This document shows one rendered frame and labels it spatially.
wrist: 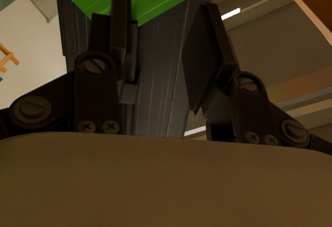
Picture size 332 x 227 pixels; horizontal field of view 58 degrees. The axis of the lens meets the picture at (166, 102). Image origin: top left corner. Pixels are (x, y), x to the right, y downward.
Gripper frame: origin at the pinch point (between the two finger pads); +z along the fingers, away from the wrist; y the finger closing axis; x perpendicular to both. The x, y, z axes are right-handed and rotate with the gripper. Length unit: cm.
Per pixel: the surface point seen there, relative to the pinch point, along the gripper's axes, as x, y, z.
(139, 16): -10.4, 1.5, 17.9
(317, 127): -269, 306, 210
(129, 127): -24.5, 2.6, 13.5
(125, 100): -20.1, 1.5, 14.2
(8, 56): -456, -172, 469
